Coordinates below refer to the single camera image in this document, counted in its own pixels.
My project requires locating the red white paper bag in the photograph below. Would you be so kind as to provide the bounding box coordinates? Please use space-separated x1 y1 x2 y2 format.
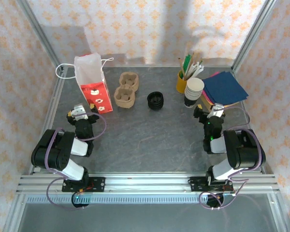
55 53 115 115

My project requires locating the yellow paper napkin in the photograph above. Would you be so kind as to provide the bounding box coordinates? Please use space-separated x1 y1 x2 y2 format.
200 93 240 109

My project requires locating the paper cup stack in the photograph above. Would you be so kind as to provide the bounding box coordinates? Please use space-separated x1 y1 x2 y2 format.
183 77 205 109

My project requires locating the blue paper napkin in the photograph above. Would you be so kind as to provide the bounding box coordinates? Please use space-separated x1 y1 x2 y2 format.
202 71 249 105

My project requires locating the yellow straw holder cup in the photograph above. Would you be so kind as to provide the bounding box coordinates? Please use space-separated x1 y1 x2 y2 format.
175 70 193 94

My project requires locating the brown pulp cup carrier stack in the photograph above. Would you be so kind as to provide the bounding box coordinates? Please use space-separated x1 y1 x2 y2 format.
113 72 140 110

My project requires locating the black cup lid stack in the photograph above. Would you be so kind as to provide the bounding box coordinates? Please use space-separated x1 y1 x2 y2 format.
146 91 164 111

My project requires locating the green straw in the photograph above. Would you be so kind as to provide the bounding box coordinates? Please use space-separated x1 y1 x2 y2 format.
182 54 192 73

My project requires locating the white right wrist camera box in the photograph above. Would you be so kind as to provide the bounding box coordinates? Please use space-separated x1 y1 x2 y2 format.
207 102 225 118

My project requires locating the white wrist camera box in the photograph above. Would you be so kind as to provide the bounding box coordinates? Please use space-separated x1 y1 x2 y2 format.
207 102 225 118
71 103 88 120

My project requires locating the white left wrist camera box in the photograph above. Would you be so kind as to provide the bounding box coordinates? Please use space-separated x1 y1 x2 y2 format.
71 103 88 120

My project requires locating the aluminium side rail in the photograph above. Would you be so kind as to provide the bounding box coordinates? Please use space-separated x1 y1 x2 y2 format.
30 67 69 175

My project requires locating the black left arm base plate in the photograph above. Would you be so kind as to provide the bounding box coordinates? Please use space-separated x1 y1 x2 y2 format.
62 177 106 193

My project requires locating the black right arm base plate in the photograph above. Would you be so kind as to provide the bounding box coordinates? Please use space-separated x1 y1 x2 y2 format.
189 176 235 193

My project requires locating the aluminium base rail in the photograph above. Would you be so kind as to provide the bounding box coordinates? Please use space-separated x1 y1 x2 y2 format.
16 172 280 194

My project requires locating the aluminium frame post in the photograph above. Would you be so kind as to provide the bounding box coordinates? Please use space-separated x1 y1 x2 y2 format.
231 0 279 73
16 0 64 73

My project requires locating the grey slotted cable duct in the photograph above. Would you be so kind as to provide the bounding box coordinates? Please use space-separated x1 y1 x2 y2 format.
26 194 234 204

